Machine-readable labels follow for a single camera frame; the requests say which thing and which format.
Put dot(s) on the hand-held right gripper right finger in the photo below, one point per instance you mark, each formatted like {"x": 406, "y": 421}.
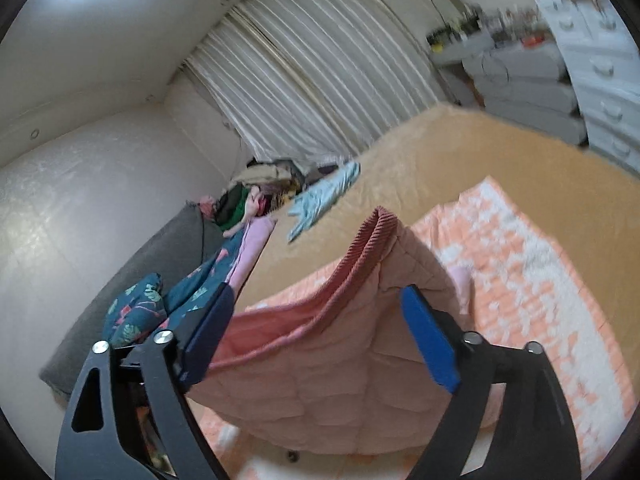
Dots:
{"x": 432, "y": 340}

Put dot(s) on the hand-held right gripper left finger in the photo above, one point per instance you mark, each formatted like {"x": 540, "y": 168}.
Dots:
{"x": 210, "y": 330}

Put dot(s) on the pink quilted jacket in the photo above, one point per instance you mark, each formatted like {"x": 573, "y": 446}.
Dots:
{"x": 325, "y": 360}

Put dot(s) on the pile of mixed clothes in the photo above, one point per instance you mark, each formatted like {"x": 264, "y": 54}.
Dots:
{"x": 260, "y": 175}

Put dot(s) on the blue pink floral quilt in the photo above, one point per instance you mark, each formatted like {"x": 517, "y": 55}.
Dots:
{"x": 200, "y": 280}

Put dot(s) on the grey headboard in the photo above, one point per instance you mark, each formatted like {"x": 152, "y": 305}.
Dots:
{"x": 100, "y": 300}

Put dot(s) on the orange checkered blanket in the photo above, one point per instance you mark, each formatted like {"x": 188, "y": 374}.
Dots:
{"x": 525, "y": 270}

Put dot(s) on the light blue cloth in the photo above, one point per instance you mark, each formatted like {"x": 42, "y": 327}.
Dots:
{"x": 320, "y": 195}

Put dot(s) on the tan bed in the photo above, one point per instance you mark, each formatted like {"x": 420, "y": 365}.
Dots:
{"x": 450, "y": 160}

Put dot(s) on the grey desk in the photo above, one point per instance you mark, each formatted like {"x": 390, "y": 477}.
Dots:
{"x": 525, "y": 90}

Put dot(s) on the white pleated curtain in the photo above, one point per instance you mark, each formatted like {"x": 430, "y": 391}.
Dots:
{"x": 310, "y": 60}

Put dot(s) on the white drawer cabinet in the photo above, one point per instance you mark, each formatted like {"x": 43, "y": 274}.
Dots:
{"x": 600, "y": 85}

